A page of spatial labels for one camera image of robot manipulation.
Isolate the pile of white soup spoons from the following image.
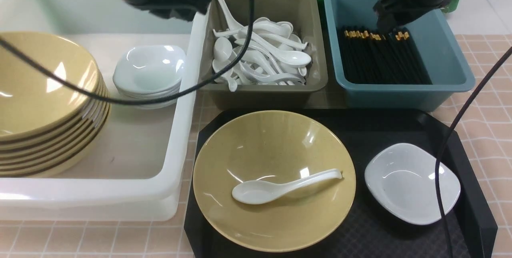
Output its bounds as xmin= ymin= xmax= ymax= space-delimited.
xmin=212 ymin=0 xmax=312 ymax=92

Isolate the yellow noodle bowl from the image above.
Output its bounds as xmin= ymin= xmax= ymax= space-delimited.
xmin=192 ymin=110 xmax=356 ymax=253

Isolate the bundle of black chopsticks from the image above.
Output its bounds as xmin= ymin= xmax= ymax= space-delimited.
xmin=337 ymin=26 xmax=432 ymax=85

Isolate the black plastic serving tray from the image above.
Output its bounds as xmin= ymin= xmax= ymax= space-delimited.
xmin=184 ymin=108 xmax=498 ymax=258

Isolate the white ceramic soup spoon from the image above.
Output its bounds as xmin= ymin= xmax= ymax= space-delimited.
xmin=232 ymin=169 xmax=343 ymax=205

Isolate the brown plastic spoon bin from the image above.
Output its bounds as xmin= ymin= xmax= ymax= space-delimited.
xmin=200 ymin=0 xmax=328 ymax=110

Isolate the white square sauce dish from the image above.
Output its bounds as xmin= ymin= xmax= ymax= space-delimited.
xmin=364 ymin=143 xmax=441 ymax=226

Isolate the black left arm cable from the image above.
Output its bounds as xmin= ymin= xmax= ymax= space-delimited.
xmin=0 ymin=0 xmax=256 ymax=106

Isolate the blue plastic chopstick bin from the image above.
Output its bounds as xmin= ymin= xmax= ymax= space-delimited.
xmin=324 ymin=0 xmax=475 ymax=112

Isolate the stack of white sauce dishes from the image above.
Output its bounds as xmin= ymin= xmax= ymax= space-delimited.
xmin=113 ymin=45 xmax=186 ymax=99

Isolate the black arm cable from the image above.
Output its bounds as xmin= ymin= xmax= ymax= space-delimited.
xmin=435 ymin=46 xmax=512 ymax=258
xmin=0 ymin=0 xmax=256 ymax=106

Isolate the stack of yellow noodle bowls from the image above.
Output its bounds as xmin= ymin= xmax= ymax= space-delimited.
xmin=0 ymin=32 xmax=111 ymax=178

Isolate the large white plastic bin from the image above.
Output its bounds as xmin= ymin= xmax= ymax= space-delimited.
xmin=1 ymin=0 xmax=210 ymax=220

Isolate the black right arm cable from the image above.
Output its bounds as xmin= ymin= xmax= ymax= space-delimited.
xmin=435 ymin=46 xmax=512 ymax=258

